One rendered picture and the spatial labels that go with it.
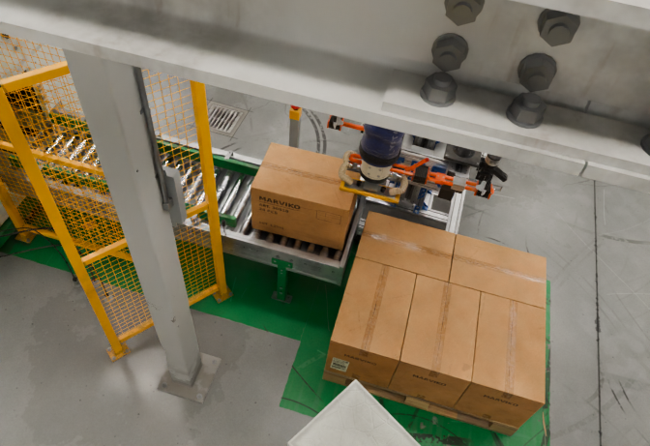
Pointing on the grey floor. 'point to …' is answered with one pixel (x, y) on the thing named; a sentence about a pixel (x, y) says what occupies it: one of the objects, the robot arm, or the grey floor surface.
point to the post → (294, 127)
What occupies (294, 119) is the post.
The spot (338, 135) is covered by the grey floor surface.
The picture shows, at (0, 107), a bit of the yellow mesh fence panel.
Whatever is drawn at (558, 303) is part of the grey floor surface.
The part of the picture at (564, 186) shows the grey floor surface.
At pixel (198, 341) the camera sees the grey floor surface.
